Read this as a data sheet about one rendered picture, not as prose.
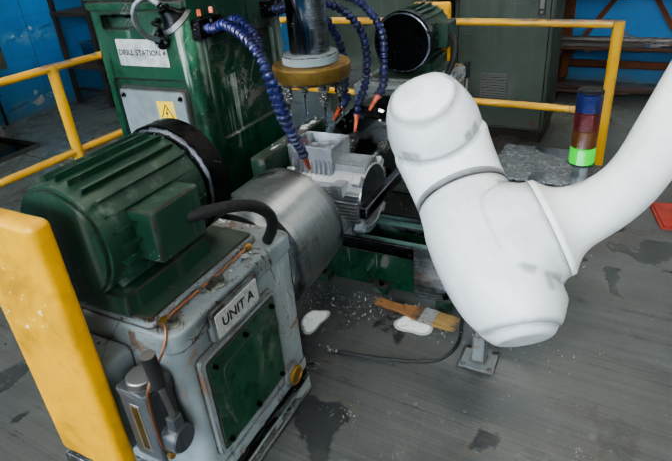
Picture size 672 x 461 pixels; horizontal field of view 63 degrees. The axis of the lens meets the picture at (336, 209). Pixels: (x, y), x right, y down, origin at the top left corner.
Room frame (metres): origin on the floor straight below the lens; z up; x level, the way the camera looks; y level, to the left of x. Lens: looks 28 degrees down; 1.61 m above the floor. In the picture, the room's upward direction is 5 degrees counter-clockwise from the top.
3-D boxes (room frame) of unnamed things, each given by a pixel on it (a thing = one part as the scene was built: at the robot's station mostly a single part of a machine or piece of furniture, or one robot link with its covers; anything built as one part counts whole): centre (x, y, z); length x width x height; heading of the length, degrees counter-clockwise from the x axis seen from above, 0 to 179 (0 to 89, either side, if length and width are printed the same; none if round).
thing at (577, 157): (1.24, -0.62, 1.05); 0.06 x 0.06 x 0.04
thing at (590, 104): (1.24, -0.62, 1.19); 0.06 x 0.06 x 0.04
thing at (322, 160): (1.26, 0.03, 1.11); 0.12 x 0.11 x 0.07; 61
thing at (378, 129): (1.53, -0.17, 1.04); 0.41 x 0.25 x 0.25; 151
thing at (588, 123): (1.24, -0.62, 1.14); 0.06 x 0.06 x 0.04
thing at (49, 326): (0.67, 0.27, 1.16); 0.33 x 0.26 x 0.42; 151
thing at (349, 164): (1.24, -0.01, 1.02); 0.20 x 0.19 x 0.19; 61
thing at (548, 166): (1.51, -0.62, 0.86); 0.27 x 0.24 x 0.12; 151
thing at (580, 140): (1.24, -0.62, 1.10); 0.06 x 0.06 x 0.04
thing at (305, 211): (0.93, 0.16, 1.04); 0.37 x 0.25 x 0.25; 151
